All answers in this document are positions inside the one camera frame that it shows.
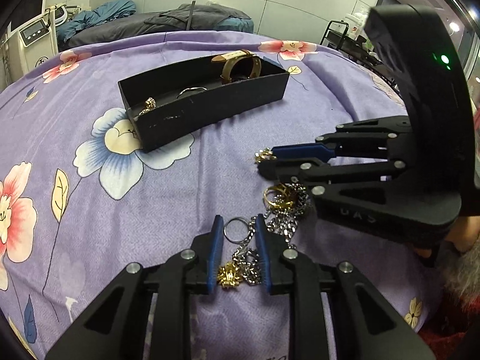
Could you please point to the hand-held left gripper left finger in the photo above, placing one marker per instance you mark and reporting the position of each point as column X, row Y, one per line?
column 215, row 255

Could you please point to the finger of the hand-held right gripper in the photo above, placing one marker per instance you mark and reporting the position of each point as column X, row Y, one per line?
column 300, row 151
column 285, row 168

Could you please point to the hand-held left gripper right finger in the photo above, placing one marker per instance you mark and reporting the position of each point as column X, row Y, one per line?
column 263, row 260

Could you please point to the gold flower earring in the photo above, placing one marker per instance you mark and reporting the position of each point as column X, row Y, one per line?
column 229, row 275
column 264, row 156

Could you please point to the black rectangular box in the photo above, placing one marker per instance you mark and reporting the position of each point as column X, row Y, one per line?
column 210, row 108

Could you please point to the person's right hand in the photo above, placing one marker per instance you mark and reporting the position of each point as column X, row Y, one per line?
column 463, row 234

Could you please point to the black metal cart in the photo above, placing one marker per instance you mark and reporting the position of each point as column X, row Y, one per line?
column 348, row 43

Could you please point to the purple floral bedsheet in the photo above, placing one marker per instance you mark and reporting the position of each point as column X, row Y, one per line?
column 112, row 213

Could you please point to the silver bangle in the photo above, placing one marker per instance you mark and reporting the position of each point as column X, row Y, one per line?
column 191, row 91

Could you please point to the white jar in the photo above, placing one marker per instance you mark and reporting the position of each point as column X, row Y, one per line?
column 352, row 20

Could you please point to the gold rhinestone earring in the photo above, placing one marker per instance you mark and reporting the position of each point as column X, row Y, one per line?
column 149, row 105

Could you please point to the grey furry sleeve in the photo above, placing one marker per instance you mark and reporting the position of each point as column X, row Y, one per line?
column 463, row 273

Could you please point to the metal pole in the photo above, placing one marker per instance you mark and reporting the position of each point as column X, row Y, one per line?
column 192, row 7

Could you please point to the dark grey blanket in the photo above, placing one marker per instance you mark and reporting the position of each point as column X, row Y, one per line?
column 161, row 24

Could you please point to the red clothing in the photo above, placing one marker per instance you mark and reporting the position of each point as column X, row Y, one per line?
column 453, row 326

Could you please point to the blue jacket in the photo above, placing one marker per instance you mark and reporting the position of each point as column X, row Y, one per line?
column 101, row 13

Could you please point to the white medical machine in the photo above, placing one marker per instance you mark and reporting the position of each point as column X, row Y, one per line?
column 32, row 45

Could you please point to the white monitor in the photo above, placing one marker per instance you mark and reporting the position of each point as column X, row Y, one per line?
column 26, row 9

